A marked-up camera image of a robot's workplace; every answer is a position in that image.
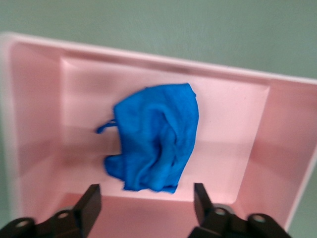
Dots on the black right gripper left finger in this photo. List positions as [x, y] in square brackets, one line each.
[84, 213]

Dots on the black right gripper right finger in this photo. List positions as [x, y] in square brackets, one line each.
[206, 213]

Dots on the blue cloth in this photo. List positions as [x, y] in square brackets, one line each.
[161, 136]

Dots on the pink plastic bin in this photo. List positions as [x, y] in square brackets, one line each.
[235, 124]

